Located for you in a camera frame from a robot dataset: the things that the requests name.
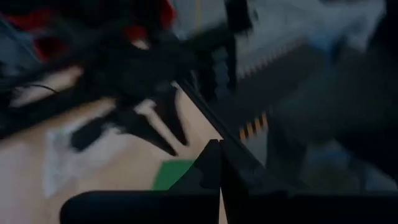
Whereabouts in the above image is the green elastic bandage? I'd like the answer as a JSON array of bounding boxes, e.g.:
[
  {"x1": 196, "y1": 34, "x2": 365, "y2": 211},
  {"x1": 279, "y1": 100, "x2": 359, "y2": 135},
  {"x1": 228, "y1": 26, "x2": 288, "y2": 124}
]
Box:
[{"x1": 152, "y1": 159, "x2": 196, "y2": 191}]

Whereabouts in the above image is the clear plastic zip bag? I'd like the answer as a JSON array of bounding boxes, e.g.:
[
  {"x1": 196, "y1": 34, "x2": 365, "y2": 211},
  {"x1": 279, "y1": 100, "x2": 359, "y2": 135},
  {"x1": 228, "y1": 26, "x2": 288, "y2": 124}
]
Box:
[{"x1": 43, "y1": 124, "x2": 131, "y2": 200}]

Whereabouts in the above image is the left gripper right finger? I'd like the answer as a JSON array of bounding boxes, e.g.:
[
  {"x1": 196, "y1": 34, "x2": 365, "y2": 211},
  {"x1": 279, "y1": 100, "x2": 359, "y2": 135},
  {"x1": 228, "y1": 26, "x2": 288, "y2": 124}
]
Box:
[{"x1": 221, "y1": 140, "x2": 292, "y2": 195}]

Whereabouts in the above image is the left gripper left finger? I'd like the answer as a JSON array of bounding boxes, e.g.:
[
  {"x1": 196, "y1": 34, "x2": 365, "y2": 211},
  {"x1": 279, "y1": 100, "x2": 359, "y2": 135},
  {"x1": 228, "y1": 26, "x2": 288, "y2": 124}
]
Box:
[{"x1": 169, "y1": 140, "x2": 221, "y2": 190}]

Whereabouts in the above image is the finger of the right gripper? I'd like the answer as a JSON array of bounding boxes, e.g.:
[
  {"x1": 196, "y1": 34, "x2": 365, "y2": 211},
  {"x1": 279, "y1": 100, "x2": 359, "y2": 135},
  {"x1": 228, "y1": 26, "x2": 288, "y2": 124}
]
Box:
[
  {"x1": 155, "y1": 88, "x2": 190, "y2": 147},
  {"x1": 124, "y1": 111, "x2": 178, "y2": 156}
]

